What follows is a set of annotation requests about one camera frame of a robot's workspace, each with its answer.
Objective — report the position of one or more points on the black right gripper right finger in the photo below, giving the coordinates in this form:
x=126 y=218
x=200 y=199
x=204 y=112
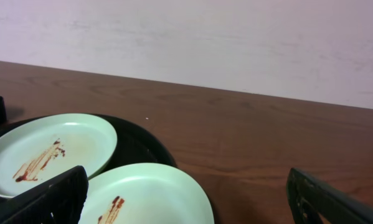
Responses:
x=311 y=200

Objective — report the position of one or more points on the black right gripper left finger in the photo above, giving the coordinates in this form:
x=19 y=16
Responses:
x=57 y=200

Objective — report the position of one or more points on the mint green plate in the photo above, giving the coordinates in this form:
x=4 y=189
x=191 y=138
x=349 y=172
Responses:
x=39 y=150
x=146 y=193

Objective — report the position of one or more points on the round black tray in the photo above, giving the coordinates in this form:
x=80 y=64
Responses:
x=135 y=145

